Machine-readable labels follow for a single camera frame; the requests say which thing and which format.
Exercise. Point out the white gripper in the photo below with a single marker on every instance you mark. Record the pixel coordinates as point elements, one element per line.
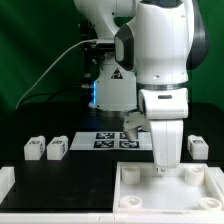
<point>166,137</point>

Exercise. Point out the white square tabletop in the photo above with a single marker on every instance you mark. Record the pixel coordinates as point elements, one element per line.
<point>190,188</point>

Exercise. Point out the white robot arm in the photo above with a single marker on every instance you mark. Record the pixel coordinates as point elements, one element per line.
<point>146,49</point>

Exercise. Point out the white tag sheet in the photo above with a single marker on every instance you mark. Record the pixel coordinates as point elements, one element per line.
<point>110,141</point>

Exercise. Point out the white left obstacle block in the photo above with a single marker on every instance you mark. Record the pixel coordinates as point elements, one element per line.
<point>7,180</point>

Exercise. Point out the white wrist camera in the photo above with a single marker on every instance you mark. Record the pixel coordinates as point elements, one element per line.
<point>164,105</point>

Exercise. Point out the black camera on base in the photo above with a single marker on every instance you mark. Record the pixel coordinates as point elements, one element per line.
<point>103,44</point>

